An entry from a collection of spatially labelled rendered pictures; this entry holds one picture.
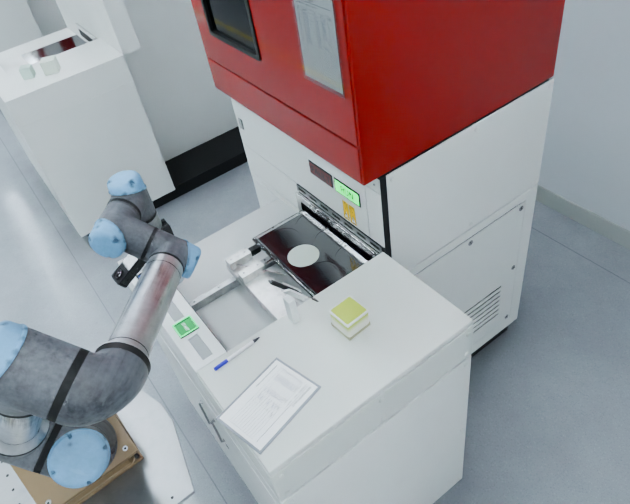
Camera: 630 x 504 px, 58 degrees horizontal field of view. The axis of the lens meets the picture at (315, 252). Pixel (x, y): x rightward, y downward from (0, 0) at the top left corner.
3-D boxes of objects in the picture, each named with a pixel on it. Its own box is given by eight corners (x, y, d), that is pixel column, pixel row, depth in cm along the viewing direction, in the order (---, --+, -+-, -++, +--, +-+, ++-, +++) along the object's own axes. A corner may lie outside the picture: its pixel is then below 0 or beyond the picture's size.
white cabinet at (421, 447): (310, 333, 272) (278, 198, 216) (462, 488, 209) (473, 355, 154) (191, 412, 249) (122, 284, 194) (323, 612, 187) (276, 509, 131)
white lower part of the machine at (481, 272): (393, 241, 309) (384, 105, 253) (516, 330, 256) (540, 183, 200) (286, 309, 284) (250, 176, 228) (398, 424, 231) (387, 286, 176)
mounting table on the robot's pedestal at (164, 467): (62, 632, 131) (35, 615, 122) (6, 489, 159) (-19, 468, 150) (226, 498, 148) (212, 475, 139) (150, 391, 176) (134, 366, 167)
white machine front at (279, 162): (256, 172, 229) (232, 80, 202) (393, 281, 177) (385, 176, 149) (250, 176, 228) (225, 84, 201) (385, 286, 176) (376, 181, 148)
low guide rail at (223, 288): (315, 235, 197) (313, 228, 195) (318, 238, 196) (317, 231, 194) (187, 311, 180) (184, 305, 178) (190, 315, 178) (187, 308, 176)
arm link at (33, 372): (37, 479, 123) (57, 412, 81) (-34, 456, 119) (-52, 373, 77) (63, 426, 130) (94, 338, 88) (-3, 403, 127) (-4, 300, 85)
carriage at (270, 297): (248, 258, 189) (246, 252, 187) (312, 322, 165) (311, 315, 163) (227, 270, 186) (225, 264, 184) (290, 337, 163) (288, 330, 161)
